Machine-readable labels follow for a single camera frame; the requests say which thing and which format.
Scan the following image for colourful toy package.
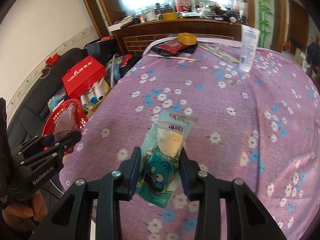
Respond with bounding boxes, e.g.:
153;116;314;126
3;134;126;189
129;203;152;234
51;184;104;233
107;54;132;80

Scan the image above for dark jacket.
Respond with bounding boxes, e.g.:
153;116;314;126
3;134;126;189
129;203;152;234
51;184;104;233
306;42;320;68

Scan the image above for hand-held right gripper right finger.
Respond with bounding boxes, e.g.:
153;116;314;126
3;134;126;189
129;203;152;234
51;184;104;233
179;147;285;240

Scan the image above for black sofa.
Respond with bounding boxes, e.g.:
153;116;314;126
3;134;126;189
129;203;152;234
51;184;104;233
6;47;115;150

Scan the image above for wooden door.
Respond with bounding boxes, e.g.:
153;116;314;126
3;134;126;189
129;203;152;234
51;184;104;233
287;0;310;53

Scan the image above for red hanging ornament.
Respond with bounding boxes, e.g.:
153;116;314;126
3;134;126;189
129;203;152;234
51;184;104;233
44;53;60;67

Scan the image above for small yellow box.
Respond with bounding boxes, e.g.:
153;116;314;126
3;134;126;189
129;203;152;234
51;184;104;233
177;32;198;46

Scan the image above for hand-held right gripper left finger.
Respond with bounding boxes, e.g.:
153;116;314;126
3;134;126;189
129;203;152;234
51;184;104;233
31;146;142;240

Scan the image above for red and black packet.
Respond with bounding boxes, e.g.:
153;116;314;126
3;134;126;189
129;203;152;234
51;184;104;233
158;41;198;57

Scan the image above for teal snack wrapper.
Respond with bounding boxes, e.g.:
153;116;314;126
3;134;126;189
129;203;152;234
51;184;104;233
135;109;199;208

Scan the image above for person's left forearm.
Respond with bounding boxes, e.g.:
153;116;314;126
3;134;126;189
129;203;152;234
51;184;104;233
0;215;33;240

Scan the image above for wooden stick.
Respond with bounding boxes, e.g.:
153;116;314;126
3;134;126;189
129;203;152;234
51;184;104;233
147;54;197;62

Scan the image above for bamboo wall painting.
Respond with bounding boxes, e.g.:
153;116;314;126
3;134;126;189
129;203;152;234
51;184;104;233
252;0;272;48

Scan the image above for blue printed bag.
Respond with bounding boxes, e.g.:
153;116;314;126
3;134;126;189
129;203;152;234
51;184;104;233
47;85;67;110

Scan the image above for box of white rolls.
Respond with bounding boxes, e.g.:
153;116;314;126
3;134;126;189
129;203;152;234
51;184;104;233
79;80;112;112

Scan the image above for wooden sideboard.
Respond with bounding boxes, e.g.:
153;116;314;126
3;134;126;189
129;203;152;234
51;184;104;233
76;0;255;55

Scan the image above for pale paper strips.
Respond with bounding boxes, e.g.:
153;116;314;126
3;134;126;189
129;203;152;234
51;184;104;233
199;44;240;64

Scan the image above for white lotion tube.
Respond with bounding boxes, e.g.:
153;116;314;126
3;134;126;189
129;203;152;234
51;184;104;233
238;25;260;72

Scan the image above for pink crumpled bag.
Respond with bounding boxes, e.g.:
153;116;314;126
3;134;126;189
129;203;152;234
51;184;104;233
54;104;82;140

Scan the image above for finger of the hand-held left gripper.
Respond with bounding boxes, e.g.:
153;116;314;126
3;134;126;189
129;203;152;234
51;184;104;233
11;133;57;157
19;130;83;167

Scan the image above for person's left hand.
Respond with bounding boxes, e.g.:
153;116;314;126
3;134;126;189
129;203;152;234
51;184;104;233
2;191;48;222

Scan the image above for red gift bag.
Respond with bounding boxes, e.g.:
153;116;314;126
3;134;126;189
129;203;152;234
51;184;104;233
61;56;108;98

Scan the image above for cardboard box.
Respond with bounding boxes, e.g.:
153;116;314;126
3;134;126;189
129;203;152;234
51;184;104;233
294;47;307;64

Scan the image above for red plastic basket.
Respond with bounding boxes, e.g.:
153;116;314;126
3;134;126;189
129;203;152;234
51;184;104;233
42;98;89;153

